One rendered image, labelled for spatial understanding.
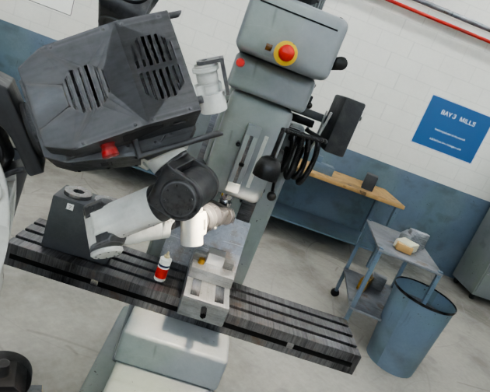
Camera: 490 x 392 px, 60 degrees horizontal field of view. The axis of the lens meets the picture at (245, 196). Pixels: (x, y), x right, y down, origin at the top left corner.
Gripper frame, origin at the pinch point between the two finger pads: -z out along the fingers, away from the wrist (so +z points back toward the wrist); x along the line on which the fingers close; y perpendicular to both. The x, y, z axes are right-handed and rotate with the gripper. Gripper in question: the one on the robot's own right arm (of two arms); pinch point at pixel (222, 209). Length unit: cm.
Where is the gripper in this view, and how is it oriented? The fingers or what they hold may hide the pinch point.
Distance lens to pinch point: 143.9
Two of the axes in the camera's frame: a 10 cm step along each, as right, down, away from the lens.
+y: -3.5, 9.0, 2.6
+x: -8.8, -4.1, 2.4
